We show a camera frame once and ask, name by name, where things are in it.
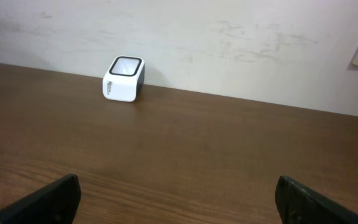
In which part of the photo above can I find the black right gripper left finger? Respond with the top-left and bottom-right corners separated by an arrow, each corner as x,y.
0,174 -> 81,224

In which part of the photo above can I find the white barcode scanner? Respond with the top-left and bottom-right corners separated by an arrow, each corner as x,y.
102,55 -> 145,102

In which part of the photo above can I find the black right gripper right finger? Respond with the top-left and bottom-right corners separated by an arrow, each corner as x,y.
275,175 -> 358,224

